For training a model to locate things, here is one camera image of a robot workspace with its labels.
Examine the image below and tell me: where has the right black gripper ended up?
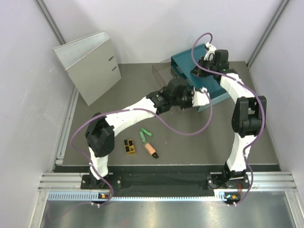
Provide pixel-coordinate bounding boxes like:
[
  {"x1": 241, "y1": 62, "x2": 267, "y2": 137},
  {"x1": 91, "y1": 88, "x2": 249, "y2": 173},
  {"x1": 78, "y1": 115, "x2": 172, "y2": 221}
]
[{"x1": 190, "y1": 58, "x2": 216, "y2": 79}]

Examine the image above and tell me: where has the clear acrylic drawer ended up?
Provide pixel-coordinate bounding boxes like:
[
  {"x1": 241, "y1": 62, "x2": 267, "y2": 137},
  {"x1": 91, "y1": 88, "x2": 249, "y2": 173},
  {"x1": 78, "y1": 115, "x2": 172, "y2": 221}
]
[{"x1": 151, "y1": 63, "x2": 202, "y2": 115}]

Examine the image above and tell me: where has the teal drawer cabinet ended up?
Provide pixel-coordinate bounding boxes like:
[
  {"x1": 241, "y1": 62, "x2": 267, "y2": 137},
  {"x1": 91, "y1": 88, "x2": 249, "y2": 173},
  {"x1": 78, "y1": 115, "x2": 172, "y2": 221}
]
[{"x1": 171, "y1": 49, "x2": 230, "y2": 105}]

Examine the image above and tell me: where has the peach bottle black cap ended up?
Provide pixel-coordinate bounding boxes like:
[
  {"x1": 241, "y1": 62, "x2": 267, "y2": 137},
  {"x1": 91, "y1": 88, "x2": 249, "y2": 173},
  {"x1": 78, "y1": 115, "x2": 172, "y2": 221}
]
[{"x1": 143, "y1": 142, "x2": 159, "y2": 159}]

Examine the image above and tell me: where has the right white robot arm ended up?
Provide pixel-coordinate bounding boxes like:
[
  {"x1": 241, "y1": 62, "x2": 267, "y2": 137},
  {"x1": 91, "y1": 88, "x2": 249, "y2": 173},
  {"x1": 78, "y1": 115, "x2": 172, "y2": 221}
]
[{"x1": 192, "y1": 43, "x2": 266, "y2": 188}]

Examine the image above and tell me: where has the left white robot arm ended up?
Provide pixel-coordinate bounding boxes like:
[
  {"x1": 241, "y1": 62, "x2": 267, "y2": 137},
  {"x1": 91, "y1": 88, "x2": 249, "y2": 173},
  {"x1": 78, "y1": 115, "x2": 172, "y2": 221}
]
[{"x1": 85, "y1": 78, "x2": 195, "y2": 188}]

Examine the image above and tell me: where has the gold makeup palette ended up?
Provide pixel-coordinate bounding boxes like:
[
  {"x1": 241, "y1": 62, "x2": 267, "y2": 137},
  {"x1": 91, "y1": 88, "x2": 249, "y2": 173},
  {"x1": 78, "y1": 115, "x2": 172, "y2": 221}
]
[{"x1": 123, "y1": 139, "x2": 136, "y2": 154}]

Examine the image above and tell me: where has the green tube upper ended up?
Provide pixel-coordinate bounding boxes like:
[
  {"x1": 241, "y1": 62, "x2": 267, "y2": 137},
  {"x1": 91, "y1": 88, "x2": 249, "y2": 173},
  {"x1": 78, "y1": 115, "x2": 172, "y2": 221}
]
[{"x1": 141, "y1": 128, "x2": 152, "y2": 137}]

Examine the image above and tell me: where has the green tube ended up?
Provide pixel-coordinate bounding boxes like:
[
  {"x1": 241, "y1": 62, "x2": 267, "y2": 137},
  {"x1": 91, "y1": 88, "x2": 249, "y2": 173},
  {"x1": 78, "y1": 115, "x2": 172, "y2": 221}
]
[
  {"x1": 141, "y1": 128, "x2": 152, "y2": 137},
  {"x1": 140, "y1": 131, "x2": 147, "y2": 143}
]

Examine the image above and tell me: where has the green tube lower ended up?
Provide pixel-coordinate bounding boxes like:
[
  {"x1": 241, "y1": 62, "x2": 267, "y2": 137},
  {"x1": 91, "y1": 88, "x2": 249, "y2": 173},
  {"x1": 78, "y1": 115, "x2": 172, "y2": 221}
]
[{"x1": 140, "y1": 131, "x2": 147, "y2": 143}]

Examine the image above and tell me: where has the grey lever arch binder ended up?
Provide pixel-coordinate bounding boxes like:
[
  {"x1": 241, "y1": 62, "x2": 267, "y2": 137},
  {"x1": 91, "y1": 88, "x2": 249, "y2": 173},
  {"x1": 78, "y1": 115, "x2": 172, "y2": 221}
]
[{"x1": 53, "y1": 31, "x2": 121, "y2": 106}]

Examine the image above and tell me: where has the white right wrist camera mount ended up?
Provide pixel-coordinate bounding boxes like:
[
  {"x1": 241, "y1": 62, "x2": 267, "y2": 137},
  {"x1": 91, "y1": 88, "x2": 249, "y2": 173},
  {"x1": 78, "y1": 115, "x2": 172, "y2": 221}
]
[{"x1": 204, "y1": 42, "x2": 217, "y2": 61}]

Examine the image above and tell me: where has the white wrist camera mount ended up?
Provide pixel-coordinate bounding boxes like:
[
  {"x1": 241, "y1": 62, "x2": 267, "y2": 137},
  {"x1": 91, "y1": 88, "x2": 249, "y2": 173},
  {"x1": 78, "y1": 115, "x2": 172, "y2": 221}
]
[
  {"x1": 204, "y1": 42, "x2": 217, "y2": 61},
  {"x1": 192, "y1": 87, "x2": 210, "y2": 107}
]

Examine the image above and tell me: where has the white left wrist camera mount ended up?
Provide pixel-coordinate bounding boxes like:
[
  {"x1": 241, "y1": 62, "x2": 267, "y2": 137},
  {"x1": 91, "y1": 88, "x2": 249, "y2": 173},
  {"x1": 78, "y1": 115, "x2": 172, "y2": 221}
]
[{"x1": 192, "y1": 87, "x2": 210, "y2": 107}]

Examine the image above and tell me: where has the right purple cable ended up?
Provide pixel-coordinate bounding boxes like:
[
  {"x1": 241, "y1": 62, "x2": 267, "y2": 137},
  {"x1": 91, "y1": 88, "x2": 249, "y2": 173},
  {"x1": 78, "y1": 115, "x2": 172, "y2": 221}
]
[{"x1": 191, "y1": 32, "x2": 266, "y2": 207}]

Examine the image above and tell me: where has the purple cable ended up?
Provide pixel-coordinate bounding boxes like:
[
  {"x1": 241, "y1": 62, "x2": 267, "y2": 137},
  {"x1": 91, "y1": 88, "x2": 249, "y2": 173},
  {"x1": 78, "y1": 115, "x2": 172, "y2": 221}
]
[
  {"x1": 70, "y1": 88, "x2": 213, "y2": 206},
  {"x1": 191, "y1": 32, "x2": 266, "y2": 207}
]

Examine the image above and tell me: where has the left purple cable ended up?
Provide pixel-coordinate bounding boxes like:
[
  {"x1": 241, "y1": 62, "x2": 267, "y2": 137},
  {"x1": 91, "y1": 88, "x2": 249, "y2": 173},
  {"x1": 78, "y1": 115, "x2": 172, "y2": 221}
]
[{"x1": 70, "y1": 88, "x2": 213, "y2": 206}]

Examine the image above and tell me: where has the black mounting base plate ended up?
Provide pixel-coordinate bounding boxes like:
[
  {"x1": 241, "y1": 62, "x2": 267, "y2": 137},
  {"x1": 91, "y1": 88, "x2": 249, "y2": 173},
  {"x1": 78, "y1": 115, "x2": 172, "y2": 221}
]
[{"x1": 81, "y1": 171, "x2": 249, "y2": 190}]

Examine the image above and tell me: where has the grey slotted cable duct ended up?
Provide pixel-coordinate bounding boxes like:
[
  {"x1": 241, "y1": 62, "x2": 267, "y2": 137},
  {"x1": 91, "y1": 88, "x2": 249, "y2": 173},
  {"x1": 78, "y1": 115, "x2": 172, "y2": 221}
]
[{"x1": 47, "y1": 190, "x2": 228, "y2": 202}]

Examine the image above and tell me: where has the aluminium frame rail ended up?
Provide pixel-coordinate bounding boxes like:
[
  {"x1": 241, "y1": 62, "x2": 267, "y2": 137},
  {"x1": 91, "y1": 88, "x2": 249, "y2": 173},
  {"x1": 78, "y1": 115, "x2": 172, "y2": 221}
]
[{"x1": 38, "y1": 171, "x2": 297, "y2": 191}]

